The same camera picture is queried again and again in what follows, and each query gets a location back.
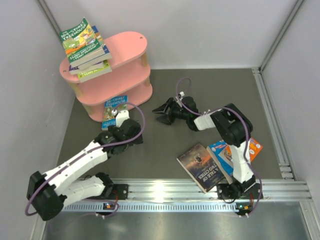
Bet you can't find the orange paperback book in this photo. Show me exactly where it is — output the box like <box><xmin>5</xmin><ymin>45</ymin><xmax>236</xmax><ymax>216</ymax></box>
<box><xmin>224</xmin><ymin>137</ymin><xmax>264</xmax><ymax>163</ymax></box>

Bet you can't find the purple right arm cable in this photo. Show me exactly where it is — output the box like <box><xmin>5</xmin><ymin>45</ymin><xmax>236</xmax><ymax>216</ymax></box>
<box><xmin>175</xmin><ymin>77</ymin><xmax>263</xmax><ymax>218</ymax></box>

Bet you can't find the blue cartoon paperback book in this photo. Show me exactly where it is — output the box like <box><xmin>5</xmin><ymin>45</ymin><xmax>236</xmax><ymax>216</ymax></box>
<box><xmin>206</xmin><ymin>140</ymin><xmax>234</xmax><ymax>185</ymax></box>

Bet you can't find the green 104-Storey Treehouse book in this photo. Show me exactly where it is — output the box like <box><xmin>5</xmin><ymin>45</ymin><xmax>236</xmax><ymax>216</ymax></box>
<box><xmin>59</xmin><ymin>17</ymin><xmax>105</xmax><ymax>67</ymax></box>

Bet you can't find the purple 52-Storey Treehouse book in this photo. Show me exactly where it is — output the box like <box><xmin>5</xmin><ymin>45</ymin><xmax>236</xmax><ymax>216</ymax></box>
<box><xmin>68</xmin><ymin>61</ymin><xmax>104</xmax><ymax>75</ymax></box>

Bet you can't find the lime 65-Storey Treehouse book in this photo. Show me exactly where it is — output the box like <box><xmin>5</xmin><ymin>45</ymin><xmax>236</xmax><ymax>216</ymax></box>
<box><xmin>77</xmin><ymin>60</ymin><xmax>112</xmax><ymax>83</ymax></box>

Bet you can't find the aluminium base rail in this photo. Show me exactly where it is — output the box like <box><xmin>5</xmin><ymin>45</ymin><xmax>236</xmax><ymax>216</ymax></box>
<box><xmin>39</xmin><ymin>177</ymin><xmax>312</xmax><ymax>213</ymax></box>

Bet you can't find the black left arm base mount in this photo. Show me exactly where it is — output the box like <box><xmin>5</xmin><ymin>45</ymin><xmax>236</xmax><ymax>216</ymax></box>
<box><xmin>99</xmin><ymin>183</ymin><xmax>129</xmax><ymax>200</ymax></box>

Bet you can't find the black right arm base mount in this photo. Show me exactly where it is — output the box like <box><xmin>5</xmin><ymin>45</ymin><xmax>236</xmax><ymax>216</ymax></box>
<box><xmin>216</xmin><ymin>183</ymin><xmax>261</xmax><ymax>203</ymax></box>

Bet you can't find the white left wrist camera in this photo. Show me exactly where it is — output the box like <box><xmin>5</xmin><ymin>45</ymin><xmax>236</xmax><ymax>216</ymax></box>
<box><xmin>111</xmin><ymin>109</ymin><xmax>130</xmax><ymax>128</ymax></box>

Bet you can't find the blue 91-Storey Treehouse book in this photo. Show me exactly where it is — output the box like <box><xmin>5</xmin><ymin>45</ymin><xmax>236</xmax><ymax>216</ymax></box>
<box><xmin>92</xmin><ymin>25</ymin><xmax>112</xmax><ymax>59</ymax></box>

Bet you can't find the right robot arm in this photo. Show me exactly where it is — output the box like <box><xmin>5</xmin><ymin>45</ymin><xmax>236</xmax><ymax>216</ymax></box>
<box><xmin>152</xmin><ymin>94</ymin><xmax>256</xmax><ymax>199</ymax></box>

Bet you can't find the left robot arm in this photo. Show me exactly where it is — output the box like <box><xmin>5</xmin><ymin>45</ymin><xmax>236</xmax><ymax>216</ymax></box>
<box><xmin>26</xmin><ymin>118</ymin><xmax>145</xmax><ymax>221</ymax></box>

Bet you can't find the light blue maze activity book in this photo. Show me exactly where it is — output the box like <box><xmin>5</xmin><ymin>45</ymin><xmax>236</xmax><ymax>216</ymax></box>
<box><xmin>101</xmin><ymin>95</ymin><xmax>128</xmax><ymax>131</ymax></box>

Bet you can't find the dark Tale of Two Cities book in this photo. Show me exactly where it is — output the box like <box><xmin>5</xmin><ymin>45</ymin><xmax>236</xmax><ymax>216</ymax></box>
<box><xmin>176</xmin><ymin>142</ymin><xmax>225</xmax><ymax>194</ymax></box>

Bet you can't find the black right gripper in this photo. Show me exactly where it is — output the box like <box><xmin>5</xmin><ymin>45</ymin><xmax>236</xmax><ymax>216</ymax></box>
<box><xmin>152</xmin><ymin>97</ymin><xmax>190</xmax><ymax>125</ymax></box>

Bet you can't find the pink three-tier shelf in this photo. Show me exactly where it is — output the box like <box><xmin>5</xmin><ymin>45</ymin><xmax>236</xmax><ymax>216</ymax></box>
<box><xmin>59</xmin><ymin>31</ymin><xmax>153</xmax><ymax>122</ymax></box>

